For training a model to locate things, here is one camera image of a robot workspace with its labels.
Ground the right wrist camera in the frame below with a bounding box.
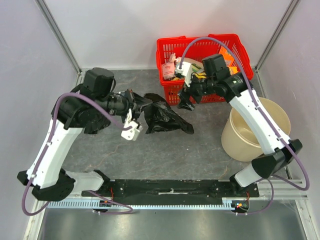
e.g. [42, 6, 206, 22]
[174, 61, 193, 87]

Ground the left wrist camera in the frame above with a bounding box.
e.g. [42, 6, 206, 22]
[121, 109, 143, 141]

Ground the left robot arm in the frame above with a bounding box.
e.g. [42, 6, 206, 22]
[17, 67, 151, 202]

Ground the red plastic basket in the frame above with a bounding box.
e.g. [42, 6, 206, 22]
[155, 33, 254, 106]

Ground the purple cable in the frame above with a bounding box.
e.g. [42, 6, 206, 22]
[178, 36, 311, 217]
[21, 92, 135, 216]

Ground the pink capped bottle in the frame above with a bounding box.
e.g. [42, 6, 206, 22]
[169, 53, 203, 68]

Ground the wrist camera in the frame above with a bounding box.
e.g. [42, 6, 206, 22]
[121, 109, 143, 141]
[174, 61, 193, 87]

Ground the yellow snack box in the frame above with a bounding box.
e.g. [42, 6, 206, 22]
[228, 66, 239, 75]

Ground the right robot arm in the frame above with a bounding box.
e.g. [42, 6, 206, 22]
[175, 54, 303, 197]

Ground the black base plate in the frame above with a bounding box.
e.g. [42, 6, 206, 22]
[96, 179, 260, 206]

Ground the orange carton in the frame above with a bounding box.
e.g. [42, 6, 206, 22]
[219, 46, 234, 66]

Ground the beige trash bin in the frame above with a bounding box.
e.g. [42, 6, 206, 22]
[221, 97, 291, 162]

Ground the pink pouch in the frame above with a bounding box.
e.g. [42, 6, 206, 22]
[162, 62, 175, 80]

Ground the green yellow packet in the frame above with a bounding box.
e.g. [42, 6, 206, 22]
[191, 63, 204, 73]

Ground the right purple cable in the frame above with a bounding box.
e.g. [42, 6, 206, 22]
[178, 36, 311, 217]

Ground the black trash bag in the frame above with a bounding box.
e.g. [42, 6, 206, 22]
[84, 113, 111, 135]
[132, 93, 195, 135]

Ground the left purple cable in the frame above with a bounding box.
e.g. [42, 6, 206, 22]
[21, 92, 135, 216]

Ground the slotted cable duct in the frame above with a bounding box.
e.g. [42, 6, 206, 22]
[46, 196, 251, 211]

